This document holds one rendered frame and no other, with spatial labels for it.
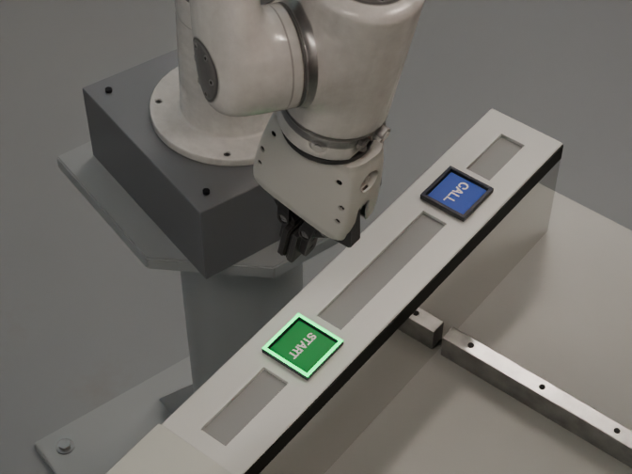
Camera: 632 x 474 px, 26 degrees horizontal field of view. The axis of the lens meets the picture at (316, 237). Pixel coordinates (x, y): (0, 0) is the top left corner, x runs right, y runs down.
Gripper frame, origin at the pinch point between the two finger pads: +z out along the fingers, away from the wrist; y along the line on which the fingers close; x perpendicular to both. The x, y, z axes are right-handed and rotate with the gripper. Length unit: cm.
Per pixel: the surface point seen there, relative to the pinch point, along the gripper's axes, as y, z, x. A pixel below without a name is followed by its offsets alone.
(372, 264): -2.4, 15.8, -13.0
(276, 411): -6.3, 14.5, 7.2
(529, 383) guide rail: -21.3, 22.6, -17.6
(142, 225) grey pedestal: 25.9, 35.8, -11.2
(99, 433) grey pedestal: 38, 121, -21
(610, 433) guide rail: -30.9, 20.5, -17.4
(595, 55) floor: 23, 119, -165
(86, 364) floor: 51, 125, -31
